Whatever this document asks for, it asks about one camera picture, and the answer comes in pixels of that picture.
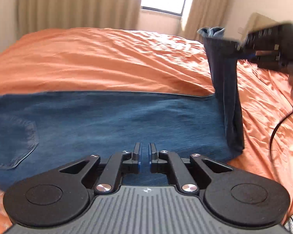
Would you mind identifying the beige curtain left panel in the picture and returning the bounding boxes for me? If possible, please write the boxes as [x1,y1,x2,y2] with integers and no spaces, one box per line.
[17,0,141,37]

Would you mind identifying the blue denim jeans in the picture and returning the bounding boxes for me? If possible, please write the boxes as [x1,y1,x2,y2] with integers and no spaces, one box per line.
[0,28,244,190]

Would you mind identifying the beige headboard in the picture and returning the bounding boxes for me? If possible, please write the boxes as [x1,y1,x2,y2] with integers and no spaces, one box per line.
[239,12,278,41]

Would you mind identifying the orange bed sheet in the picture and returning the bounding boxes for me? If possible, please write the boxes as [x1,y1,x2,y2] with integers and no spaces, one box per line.
[0,27,293,234]

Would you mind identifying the beige curtain panel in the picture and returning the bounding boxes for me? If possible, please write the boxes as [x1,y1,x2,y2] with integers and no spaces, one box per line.
[17,0,141,37]
[178,0,230,41]

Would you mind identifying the beige curtain right panel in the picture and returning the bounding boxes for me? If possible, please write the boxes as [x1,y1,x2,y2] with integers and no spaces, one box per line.
[178,0,230,41]

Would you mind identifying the black cable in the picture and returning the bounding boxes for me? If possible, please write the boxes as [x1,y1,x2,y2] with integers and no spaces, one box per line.
[269,104,293,161]

